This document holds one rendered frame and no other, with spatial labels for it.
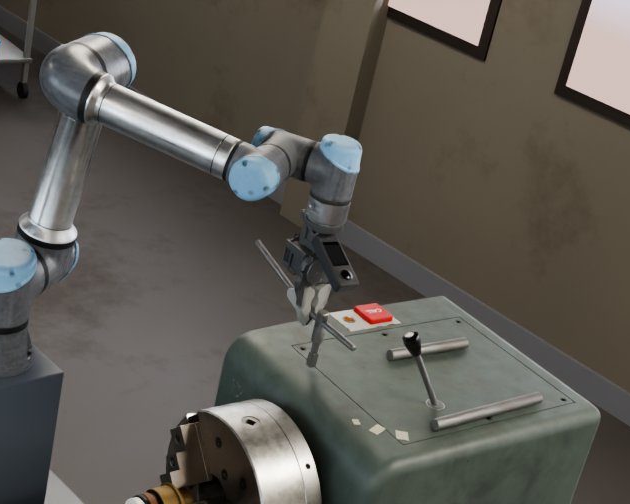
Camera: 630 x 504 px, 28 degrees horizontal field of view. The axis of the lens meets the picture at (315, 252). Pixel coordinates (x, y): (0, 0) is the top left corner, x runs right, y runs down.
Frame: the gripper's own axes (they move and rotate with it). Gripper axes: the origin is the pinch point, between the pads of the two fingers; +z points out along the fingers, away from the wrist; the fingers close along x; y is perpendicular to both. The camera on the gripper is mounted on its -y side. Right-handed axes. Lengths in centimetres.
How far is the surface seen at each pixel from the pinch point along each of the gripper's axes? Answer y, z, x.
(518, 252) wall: 159, 92, -253
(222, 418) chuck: -10.1, 10.4, 23.2
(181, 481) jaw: -10.8, 21.7, 29.7
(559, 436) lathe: -34, 11, -38
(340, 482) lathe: -26.6, 16.0, 8.0
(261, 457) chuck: -20.0, 12.3, 21.2
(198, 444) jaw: -6.9, 17.6, 24.7
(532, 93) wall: 175, 27, -251
